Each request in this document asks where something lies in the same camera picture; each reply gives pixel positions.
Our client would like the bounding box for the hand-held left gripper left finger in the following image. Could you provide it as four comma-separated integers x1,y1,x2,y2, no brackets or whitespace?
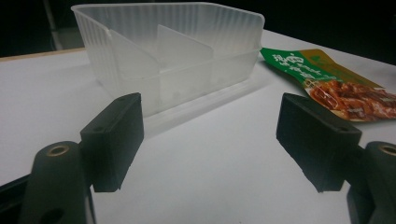
79,91,146,193

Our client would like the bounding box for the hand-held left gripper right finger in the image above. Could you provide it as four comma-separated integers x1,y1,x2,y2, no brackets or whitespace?
276,91,363,193

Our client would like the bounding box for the green snack packet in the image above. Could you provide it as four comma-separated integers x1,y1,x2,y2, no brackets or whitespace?
260,47,396,122

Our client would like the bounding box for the translucent plastic divided container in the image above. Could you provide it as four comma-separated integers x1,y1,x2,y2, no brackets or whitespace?
70,2,266,119

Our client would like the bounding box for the metal stand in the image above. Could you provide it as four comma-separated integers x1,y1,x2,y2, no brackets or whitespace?
42,0,64,51

